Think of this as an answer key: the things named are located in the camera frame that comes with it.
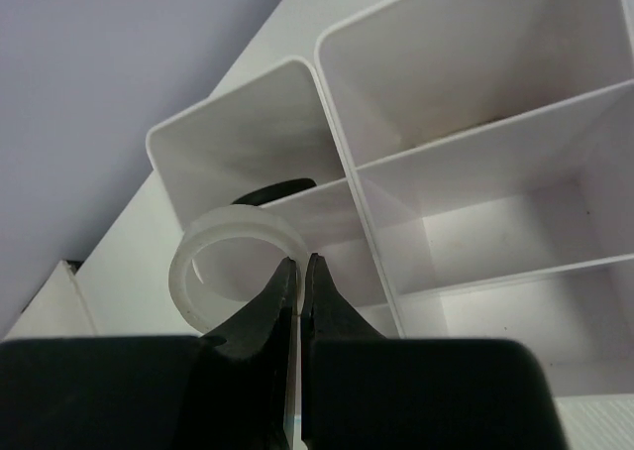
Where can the black handled scissors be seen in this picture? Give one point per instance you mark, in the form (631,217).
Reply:
(275,191)

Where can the white compartment organizer box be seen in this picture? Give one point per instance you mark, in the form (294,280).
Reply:
(472,169)

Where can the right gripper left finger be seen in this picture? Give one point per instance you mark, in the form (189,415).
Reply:
(223,390)

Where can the clear tape roll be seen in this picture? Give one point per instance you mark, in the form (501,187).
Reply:
(224,259)

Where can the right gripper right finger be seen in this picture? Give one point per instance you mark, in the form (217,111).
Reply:
(362,390)

